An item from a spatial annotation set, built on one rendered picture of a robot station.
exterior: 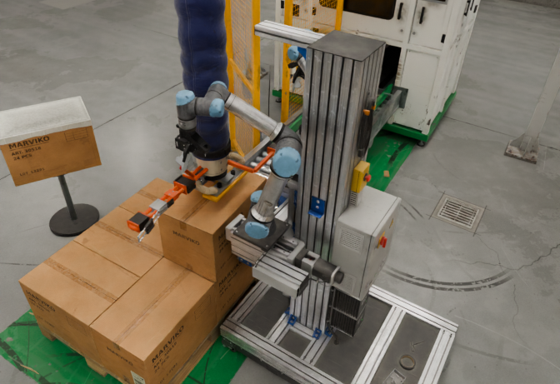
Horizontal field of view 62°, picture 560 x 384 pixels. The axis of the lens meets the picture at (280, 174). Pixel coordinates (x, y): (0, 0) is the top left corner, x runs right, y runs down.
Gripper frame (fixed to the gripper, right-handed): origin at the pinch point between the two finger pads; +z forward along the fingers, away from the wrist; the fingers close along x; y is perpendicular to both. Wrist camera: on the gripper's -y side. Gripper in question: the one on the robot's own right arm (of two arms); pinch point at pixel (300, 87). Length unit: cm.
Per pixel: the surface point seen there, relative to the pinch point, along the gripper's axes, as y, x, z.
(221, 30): -4, -55, -48
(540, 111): 73, 286, 98
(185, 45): -13, -69, -41
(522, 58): -27, 547, 150
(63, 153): -139, -95, 70
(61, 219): -167, -104, 146
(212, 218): 3, -74, 55
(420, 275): 81, 60, 150
